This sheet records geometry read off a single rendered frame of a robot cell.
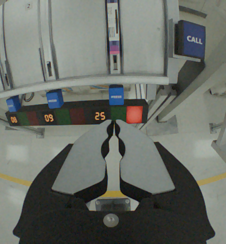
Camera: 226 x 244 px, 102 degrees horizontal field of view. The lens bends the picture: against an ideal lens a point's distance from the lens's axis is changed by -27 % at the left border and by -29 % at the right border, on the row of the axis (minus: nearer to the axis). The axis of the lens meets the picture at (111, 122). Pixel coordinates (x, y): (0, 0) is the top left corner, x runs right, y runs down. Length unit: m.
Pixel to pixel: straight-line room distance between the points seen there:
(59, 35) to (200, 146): 1.08
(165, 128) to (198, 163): 0.41
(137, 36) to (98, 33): 0.06
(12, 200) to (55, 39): 1.36
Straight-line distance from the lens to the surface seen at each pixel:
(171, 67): 0.21
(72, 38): 0.21
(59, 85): 0.20
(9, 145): 1.33
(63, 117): 0.26
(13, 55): 0.28
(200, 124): 1.14
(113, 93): 0.20
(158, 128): 0.94
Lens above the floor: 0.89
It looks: 76 degrees down
